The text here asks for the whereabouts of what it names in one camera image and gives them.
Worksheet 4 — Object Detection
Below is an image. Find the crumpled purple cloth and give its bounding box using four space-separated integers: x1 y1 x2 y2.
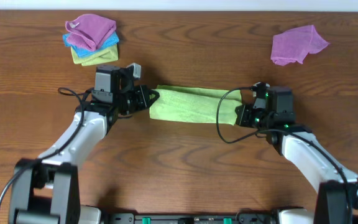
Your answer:
270 25 329 66

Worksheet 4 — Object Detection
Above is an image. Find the right black camera cable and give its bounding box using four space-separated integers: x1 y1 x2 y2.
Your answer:
216 86 352 224

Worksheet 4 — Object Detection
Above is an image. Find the folded green cloth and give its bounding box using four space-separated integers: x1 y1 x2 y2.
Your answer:
71 44 119 66

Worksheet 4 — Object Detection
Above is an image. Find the light green microfiber cloth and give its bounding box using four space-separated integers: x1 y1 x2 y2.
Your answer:
149 85 242 125

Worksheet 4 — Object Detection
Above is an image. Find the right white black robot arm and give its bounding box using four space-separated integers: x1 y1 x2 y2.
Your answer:
236 83 358 223

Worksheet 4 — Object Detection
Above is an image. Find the folded purple cloth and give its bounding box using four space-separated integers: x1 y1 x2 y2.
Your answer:
65 14 116 52

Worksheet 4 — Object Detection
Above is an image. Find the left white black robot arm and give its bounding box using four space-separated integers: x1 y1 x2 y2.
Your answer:
3 63 160 224

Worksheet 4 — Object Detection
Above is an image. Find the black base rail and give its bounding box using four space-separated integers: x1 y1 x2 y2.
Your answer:
79 205 316 224

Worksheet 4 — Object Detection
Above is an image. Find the folded blue cloth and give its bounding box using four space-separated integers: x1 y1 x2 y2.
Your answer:
62 32 119 58

